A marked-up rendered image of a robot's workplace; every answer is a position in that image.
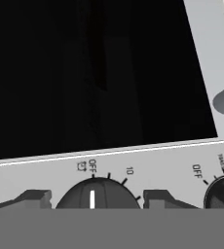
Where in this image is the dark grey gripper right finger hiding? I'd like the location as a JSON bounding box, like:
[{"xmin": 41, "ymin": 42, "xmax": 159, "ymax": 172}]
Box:
[{"xmin": 142, "ymin": 189, "xmax": 203, "ymax": 210}]

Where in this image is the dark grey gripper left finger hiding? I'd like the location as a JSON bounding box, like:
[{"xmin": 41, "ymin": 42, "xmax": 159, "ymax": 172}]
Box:
[{"xmin": 0, "ymin": 189, "xmax": 53, "ymax": 210}]

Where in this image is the silver toaster oven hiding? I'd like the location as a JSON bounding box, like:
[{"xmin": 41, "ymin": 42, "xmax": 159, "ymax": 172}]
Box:
[{"xmin": 0, "ymin": 0, "xmax": 224, "ymax": 210}]

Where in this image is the black timer knob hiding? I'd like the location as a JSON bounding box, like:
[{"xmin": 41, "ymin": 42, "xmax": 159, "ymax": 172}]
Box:
[{"xmin": 55, "ymin": 177, "xmax": 141, "ymax": 210}]

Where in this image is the toaster oven glass door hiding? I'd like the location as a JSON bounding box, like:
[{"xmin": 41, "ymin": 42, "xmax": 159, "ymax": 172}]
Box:
[{"xmin": 0, "ymin": 0, "xmax": 224, "ymax": 162}]

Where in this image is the black function knob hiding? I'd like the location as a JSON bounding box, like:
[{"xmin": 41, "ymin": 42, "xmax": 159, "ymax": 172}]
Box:
[{"xmin": 203, "ymin": 174, "xmax": 224, "ymax": 210}]

